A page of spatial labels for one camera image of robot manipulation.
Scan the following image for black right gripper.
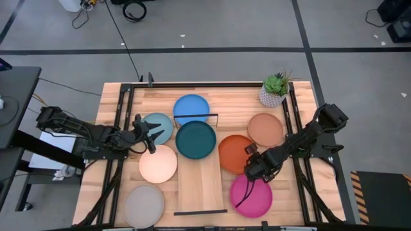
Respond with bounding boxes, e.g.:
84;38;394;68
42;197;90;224
235;149;283;208

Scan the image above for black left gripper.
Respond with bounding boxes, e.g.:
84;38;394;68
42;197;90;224
123;123;166;154

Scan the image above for magenta plate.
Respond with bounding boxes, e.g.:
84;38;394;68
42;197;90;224
229;174;274;219

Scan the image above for light teal plate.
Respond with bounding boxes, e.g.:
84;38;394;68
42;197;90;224
141;112;174;146

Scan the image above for peach cream plate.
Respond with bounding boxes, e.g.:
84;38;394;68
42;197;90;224
138;144;178;184

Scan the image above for dark orange plate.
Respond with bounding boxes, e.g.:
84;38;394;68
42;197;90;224
218;134;256;176

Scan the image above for blue plate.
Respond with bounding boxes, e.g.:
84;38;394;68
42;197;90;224
173;94;211;126

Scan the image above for tan terracotta plate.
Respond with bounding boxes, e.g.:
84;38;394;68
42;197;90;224
247;112;284;148

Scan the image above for grey plate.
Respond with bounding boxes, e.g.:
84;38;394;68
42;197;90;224
124;184;165;229

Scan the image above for dark teal plate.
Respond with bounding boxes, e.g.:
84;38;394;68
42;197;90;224
175;120;217;160

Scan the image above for crumpled clear plastic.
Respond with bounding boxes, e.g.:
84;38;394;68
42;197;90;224
53;165;78;181

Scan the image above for succulent in white patterned pot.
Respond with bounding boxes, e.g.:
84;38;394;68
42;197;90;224
258;68;295;108

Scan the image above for white paper sheet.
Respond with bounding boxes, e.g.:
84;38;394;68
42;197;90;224
28;131;78;170

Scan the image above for black mat with hazard stripes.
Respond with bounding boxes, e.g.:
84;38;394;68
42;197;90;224
349;171;411;227

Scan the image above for black desk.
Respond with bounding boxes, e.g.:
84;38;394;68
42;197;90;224
0;66;86;212

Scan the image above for white container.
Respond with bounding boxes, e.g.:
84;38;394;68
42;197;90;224
57;0;82;13

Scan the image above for dark blue device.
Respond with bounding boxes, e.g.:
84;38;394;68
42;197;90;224
0;57;13;72

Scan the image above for black box with grey top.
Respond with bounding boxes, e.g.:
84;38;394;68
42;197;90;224
387;19;411;44

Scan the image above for black equipment box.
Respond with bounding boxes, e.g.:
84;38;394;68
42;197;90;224
377;0;411;23

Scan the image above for wooden shelf with black frame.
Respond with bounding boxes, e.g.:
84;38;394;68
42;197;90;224
173;114;228;216

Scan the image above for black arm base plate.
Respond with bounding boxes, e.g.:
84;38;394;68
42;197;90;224
285;133;344;158
72;137;129;160

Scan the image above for black aluminium table frame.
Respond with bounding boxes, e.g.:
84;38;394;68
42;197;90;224
76;81;346;227

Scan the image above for black cable to desk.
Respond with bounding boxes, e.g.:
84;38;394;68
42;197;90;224
38;78;102;97

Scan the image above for long black floor cable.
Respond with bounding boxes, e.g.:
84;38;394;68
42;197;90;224
104;0;141;81

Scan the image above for yellow cables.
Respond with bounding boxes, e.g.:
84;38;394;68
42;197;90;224
31;92;74;117

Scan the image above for coiled black cable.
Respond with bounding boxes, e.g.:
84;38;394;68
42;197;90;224
121;0;148;23

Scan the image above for black looped floor cable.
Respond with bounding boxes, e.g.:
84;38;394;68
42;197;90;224
71;2;91;30

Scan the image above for thin black cable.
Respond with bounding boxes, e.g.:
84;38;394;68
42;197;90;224
365;8;389;28

